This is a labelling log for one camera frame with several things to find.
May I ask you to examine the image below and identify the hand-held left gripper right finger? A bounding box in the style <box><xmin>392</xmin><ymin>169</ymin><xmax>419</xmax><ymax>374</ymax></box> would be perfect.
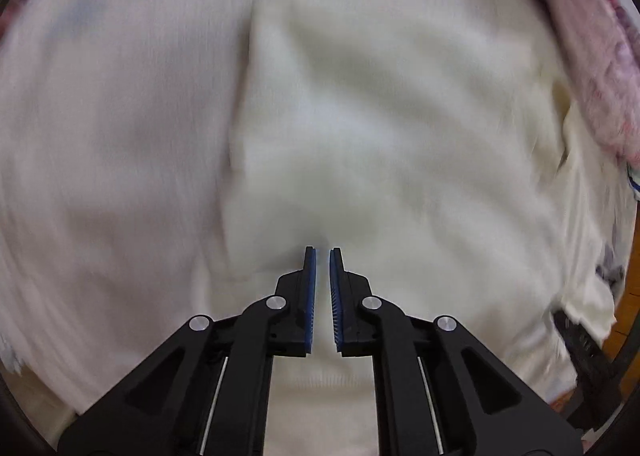
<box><xmin>328</xmin><ymin>247</ymin><xmax>583</xmax><ymax>456</ymax></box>

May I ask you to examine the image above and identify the white printed cloth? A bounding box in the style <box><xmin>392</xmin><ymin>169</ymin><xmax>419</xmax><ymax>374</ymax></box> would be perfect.
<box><xmin>595</xmin><ymin>161</ymin><xmax>640</xmax><ymax>291</ymax></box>

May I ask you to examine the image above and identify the white waffle blanket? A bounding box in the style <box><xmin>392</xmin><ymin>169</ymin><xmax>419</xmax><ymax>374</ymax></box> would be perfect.
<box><xmin>0</xmin><ymin>0</ymin><xmax>261</xmax><ymax>447</ymax></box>

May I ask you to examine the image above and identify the cream white knitted sweater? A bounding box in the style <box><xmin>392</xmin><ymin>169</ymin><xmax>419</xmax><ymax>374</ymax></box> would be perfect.
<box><xmin>220</xmin><ymin>0</ymin><xmax>626</xmax><ymax>456</ymax></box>

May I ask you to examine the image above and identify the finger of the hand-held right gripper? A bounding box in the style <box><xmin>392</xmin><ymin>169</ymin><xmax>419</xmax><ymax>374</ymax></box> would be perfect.
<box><xmin>552</xmin><ymin>310</ymin><xmax>626</xmax><ymax>432</ymax></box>

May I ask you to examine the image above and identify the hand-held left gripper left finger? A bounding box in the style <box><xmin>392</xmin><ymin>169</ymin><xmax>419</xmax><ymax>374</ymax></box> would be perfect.
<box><xmin>57</xmin><ymin>246</ymin><xmax>318</xmax><ymax>456</ymax></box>

